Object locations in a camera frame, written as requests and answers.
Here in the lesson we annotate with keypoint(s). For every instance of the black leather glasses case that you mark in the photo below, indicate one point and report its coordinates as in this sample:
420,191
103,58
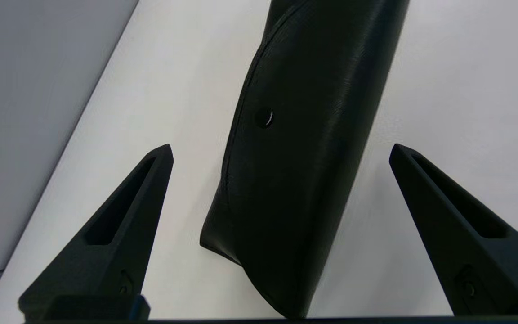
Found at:
304,157

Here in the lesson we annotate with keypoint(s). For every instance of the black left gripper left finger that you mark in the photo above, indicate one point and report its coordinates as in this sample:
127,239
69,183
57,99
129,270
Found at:
119,234

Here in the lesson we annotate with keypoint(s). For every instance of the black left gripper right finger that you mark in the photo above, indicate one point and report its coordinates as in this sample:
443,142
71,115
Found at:
448,234

